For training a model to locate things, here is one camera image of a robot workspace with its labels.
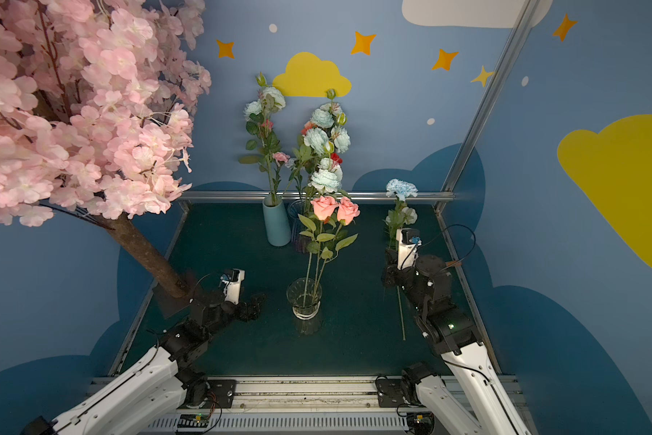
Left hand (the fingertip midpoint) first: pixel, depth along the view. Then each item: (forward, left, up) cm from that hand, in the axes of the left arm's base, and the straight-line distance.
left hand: (256, 287), depth 81 cm
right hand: (+4, -39, +17) cm, 43 cm away
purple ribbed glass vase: (+25, -10, -10) cm, 29 cm away
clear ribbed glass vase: (-3, -15, +3) cm, 16 cm away
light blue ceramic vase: (+27, -3, 0) cm, 27 cm away
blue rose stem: (+36, -49, -8) cm, 61 cm away
